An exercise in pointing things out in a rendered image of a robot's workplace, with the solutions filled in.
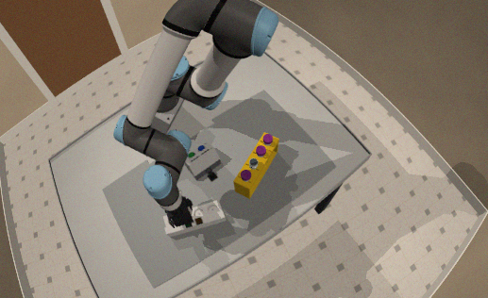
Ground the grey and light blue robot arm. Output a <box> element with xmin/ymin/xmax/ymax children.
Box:
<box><xmin>113</xmin><ymin>0</ymin><xmax>279</xmax><ymax>211</ymax></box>

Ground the purple round cap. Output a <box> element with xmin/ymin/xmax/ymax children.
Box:
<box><xmin>241</xmin><ymin>170</ymin><xmax>251</xmax><ymax>181</ymax></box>
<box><xmin>256</xmin><ymin>145</ymin><xmax>266</xmax><ymax>157</ymax></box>
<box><xmin>263</xmin><ymin>134</ymin><xmax>273</xmax><ymax>144</ymax></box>

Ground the grey key housing with blue and green buttons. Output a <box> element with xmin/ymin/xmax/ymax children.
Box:
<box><xmin>184</xmin><ymin>142</ymin><xmax>221</xmax><ymax>182</ymax></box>

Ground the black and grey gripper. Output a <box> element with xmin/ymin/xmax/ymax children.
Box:
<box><xmin>165</xmin><ymin>196</ymin><xmax>194</xmax><ymax>228</ymax></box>

